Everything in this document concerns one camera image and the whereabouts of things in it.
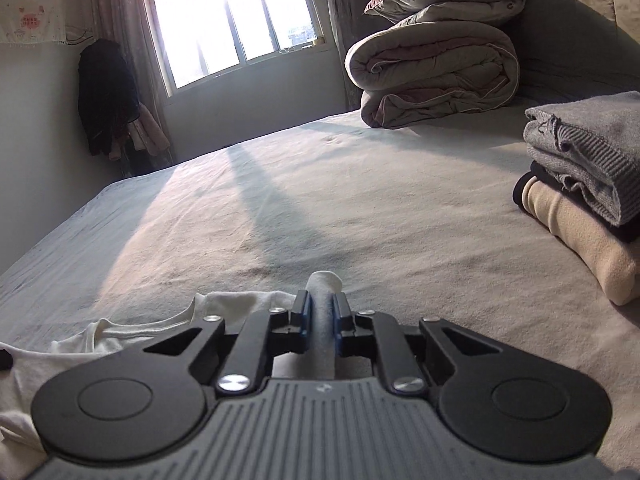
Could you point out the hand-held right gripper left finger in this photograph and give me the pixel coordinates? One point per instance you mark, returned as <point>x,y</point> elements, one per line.
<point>301,321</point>

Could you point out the grey bed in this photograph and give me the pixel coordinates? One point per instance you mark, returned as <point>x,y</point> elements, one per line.
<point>375,200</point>

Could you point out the hanging dark clothes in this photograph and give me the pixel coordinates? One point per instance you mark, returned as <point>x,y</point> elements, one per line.
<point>105,95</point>

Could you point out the window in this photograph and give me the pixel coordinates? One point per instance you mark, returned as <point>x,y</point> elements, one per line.
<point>235,15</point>

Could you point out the white bear print sweatshirt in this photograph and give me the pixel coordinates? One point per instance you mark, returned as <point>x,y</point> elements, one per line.
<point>235,302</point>

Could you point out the folded black garment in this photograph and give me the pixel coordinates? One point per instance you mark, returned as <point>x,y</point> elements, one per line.
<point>545,180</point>

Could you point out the hanging pink clothes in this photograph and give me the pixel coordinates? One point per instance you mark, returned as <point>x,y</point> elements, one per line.
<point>150,135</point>

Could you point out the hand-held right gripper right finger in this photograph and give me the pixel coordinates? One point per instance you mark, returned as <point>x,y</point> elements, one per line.
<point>340,321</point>

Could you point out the white wall cloth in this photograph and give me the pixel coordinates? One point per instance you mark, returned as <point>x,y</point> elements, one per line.
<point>30,17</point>

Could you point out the grey patterned curtain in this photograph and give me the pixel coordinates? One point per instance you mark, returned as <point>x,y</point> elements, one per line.
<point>350,5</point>

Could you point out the folded cream garment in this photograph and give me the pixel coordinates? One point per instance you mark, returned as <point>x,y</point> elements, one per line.
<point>575,235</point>

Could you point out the folded beige pink quilt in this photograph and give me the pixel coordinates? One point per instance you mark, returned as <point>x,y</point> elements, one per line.
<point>435,70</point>

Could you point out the folded grey sweater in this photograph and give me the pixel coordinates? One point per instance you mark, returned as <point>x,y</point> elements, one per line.
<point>590,150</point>

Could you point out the pink patterned curtain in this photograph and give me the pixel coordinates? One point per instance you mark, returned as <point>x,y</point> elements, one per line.
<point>132,60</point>

